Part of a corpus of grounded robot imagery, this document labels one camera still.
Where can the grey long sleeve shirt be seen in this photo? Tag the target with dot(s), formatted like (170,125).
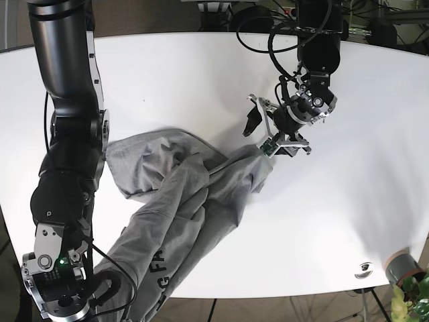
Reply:
(192,197)

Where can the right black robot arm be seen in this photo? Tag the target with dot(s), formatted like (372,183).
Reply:
(77,133)

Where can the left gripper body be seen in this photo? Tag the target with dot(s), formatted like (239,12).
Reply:
(312,103)

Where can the right metal table grommet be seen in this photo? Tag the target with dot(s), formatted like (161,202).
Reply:
(364,270)

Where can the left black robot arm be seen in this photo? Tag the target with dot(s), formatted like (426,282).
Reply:
(318,27)

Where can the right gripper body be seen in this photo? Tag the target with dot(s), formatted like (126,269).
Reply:
(58,275)

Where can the green plant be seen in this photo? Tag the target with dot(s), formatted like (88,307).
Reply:
(410,299)

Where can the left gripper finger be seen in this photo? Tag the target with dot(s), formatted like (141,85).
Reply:
(289,145)
(259,114)

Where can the grey plant pot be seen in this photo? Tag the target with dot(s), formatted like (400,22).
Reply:
(401,265)

